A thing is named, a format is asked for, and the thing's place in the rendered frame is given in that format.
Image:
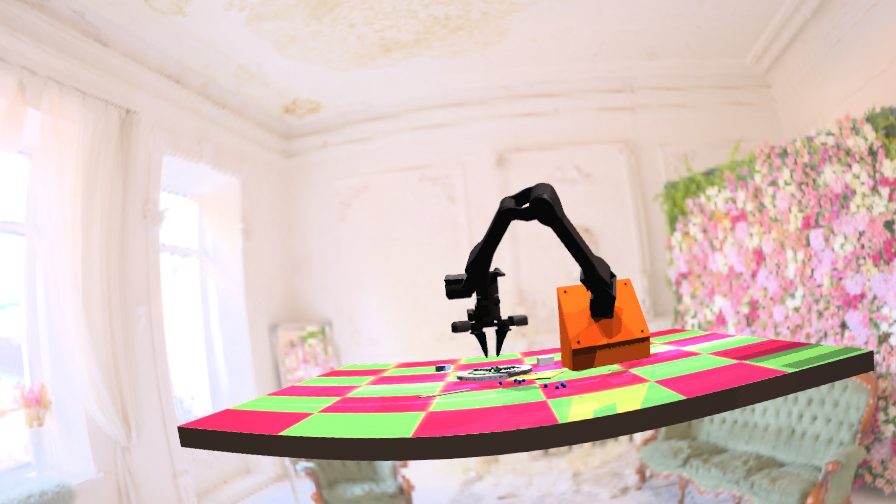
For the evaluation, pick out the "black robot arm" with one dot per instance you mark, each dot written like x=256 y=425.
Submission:
x=544 y=206

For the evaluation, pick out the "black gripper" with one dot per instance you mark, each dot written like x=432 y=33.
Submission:
x=488 y=311

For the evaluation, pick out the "white round tray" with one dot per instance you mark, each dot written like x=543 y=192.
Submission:
x=504 y=374

